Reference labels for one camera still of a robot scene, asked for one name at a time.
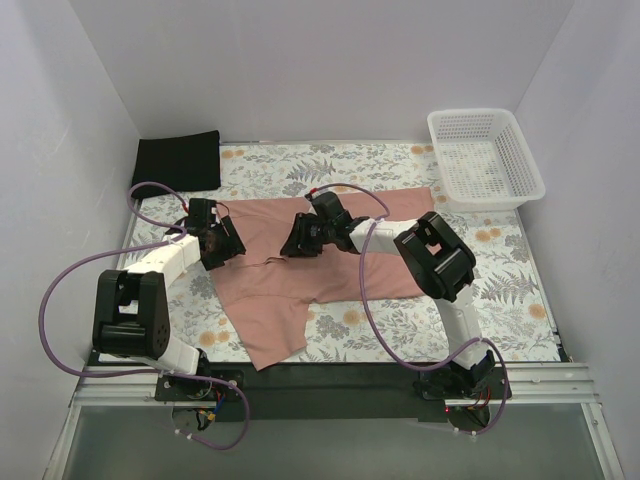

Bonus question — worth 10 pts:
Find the folded black t shirt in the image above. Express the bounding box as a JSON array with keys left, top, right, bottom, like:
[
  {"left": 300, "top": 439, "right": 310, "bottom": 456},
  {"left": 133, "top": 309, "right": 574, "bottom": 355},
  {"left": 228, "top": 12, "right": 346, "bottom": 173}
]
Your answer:
[{"left": 131, "top": 130, "right": 221, "bottom": 192}]

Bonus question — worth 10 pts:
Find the pink t shirt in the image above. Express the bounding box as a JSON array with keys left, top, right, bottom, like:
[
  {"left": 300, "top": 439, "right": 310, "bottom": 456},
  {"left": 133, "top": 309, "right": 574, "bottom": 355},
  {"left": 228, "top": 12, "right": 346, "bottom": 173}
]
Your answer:
[{"left": 211, "top": 197, "right": 422, "bottom": 370}]

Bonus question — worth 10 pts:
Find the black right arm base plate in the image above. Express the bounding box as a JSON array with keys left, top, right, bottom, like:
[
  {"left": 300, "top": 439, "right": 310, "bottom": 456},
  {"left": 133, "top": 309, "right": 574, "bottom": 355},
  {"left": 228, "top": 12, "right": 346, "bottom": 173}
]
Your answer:
[{"left": 412, "top": 367, "right": 512, "bottom": 401}]

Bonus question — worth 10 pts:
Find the floral patterned table mat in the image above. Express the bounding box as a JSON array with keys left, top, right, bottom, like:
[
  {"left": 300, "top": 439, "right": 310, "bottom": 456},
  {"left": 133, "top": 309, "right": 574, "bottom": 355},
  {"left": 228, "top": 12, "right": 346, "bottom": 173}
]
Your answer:
[{"left": 98, "top": 142, "right": 559, "bottom": 365}]

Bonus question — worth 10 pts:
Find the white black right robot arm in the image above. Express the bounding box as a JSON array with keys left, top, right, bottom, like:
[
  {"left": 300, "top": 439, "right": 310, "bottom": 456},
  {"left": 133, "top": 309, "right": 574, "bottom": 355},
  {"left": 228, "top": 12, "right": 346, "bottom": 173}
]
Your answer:
[{"left": 280, "top": 190, "right": 495, "bottom": 398}]

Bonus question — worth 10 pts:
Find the white plastic basket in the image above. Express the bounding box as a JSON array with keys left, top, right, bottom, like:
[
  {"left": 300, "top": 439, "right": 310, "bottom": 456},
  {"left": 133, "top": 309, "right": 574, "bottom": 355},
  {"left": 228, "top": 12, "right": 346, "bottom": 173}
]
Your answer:
[{"left": 427, "top": 108, "right": 546, "bottom": 212}]

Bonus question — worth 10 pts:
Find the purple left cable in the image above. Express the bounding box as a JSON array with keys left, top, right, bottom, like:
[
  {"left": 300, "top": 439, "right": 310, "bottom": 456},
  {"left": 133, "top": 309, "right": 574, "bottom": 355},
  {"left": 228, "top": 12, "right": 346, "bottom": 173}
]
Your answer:
[{"left": 38, "top": 182, "right": 251, "bottom": 451}]

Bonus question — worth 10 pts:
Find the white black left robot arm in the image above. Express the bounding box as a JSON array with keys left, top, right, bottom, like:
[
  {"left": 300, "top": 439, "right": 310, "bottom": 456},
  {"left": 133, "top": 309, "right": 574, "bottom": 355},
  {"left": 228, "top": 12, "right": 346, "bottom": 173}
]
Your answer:
[{"left": 92, "top": 198, "right": 246, "bottom": 400}]

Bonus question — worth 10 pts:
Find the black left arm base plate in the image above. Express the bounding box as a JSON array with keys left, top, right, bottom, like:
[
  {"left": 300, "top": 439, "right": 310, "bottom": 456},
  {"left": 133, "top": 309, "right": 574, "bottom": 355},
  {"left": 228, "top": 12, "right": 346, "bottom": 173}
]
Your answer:
[{"left": 154, "top": 376, "right": 240, "bottom": 402}]

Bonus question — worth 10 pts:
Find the aluminium frame rail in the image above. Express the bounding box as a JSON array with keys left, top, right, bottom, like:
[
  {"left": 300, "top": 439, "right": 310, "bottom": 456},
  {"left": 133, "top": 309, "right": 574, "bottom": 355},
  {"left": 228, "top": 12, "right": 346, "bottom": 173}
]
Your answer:
[{"left": 45, "top": 362, "right": 623, "bottom": 479}]

